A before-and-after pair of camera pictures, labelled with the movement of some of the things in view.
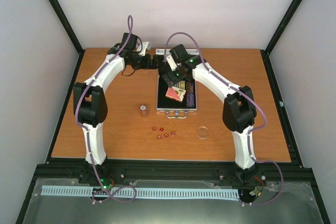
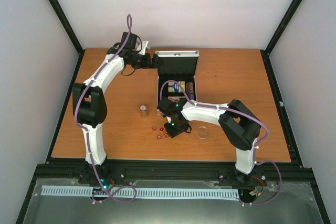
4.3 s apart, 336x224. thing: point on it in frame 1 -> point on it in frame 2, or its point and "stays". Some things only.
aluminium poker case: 179,96 stays
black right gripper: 168,80 -> 172,133
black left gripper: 155,59 stays
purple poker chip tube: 190,96 stays
